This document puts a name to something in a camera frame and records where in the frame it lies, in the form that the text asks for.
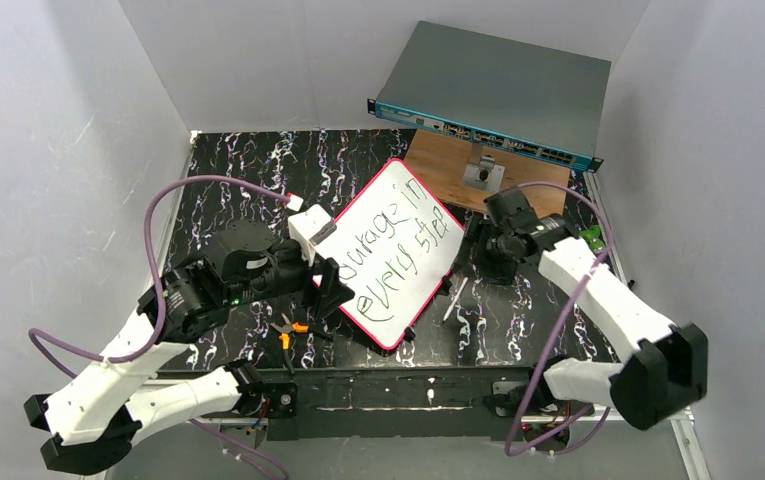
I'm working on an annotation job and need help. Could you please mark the aluminium frame rail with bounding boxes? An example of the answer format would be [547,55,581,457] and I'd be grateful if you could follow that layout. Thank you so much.
[80,377,711,480]

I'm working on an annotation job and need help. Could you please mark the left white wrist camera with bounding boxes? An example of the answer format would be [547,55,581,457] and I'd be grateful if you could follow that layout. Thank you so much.
[286,194,337,266]

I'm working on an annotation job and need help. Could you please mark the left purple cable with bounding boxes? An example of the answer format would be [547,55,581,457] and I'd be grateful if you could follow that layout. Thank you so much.
[28,175,304,480]

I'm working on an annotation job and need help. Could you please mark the white whiteboard marker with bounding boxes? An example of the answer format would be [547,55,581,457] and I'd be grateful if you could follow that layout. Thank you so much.
[442,277,469,323]

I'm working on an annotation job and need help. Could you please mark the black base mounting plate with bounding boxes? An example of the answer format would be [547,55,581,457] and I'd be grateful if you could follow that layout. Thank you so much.
[261,366,531,441]

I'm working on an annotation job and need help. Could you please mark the purple cable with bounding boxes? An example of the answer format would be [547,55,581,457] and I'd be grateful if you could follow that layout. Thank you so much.
[504,181,615,458]
[28,175,304,480]

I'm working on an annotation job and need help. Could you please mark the wooden board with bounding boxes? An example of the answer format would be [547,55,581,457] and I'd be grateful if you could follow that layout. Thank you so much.
[404,130,570,217]

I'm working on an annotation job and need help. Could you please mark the pink framed whiteboard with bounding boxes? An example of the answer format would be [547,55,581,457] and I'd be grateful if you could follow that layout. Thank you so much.
[316,159,464,350]

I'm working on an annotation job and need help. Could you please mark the metal bracket with black knob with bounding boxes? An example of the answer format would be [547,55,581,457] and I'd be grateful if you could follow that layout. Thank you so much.
[462,143,505,194]

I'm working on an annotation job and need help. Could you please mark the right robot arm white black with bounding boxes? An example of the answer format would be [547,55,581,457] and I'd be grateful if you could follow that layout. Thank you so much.
[453,187,709,430]

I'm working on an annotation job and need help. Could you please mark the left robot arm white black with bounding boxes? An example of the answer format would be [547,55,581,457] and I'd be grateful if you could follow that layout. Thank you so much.
[24,213,353,476]

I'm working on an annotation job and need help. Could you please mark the grey blue network switch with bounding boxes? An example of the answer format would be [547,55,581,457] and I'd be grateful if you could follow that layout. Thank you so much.
[367,21,611,173]

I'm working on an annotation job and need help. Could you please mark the white green plastic pipe fitting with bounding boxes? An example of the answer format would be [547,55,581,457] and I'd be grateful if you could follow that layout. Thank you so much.
[579,224,606,255]

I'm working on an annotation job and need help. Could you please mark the orange handled pliers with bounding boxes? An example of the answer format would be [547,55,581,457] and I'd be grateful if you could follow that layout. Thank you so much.
[269,314,333,376]

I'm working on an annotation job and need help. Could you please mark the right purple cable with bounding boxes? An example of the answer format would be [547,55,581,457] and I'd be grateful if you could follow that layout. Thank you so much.
[504,181,615,458]

